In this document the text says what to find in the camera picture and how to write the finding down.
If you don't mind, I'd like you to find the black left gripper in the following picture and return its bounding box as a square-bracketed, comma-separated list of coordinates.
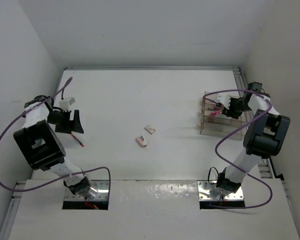
[46, 109, 83, 134]

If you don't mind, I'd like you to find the red pen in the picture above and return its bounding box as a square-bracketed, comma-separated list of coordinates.
[70, 133, 85, 147]

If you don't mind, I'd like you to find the pink correction tape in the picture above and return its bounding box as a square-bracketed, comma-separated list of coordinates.
[135, 135, 148, 148]

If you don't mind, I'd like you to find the small beige eraser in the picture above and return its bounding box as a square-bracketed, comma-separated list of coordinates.
[144, 124, 156, 135]

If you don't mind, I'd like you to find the magenta capped white marker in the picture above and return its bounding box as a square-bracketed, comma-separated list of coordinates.
[209, 112, 221, 117]

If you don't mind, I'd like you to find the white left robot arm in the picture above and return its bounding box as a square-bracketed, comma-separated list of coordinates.
[13, 95, 92, 198]

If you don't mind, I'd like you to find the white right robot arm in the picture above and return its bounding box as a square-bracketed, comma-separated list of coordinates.
[216, 82, 291, 196]

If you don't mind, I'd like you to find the clear acrylic tiered organizer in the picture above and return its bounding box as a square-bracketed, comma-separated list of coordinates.
[199, 91, 247, 138]

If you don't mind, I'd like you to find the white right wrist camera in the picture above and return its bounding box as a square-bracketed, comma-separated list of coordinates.
[215, 93, 231, 109]

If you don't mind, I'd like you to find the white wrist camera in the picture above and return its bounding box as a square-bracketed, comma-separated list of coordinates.
[59, 97, 76, 112]
[215, 93, 231, 109]

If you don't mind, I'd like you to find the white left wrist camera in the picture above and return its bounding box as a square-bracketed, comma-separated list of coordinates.
[59, 97, 76, 112]

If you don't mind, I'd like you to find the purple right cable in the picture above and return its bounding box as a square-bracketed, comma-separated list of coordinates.
[203, 89, 274, 210]

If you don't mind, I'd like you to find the purple cable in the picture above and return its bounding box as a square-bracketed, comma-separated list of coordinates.
[203, 89, 274, 210]
[0, 76, 112, 198]

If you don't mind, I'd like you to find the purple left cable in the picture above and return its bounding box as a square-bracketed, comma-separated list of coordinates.
[0, 76, 112, 198]

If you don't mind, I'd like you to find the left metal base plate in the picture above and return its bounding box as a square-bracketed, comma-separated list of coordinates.
[63, 180, 109, 202]

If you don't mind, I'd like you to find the metal base plate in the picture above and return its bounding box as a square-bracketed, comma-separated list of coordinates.
[197, 180, 244, 202]
[63, 180, 109, 202]

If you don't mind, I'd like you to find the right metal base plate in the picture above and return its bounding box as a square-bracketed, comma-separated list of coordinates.
[197, 180, 244, 202]

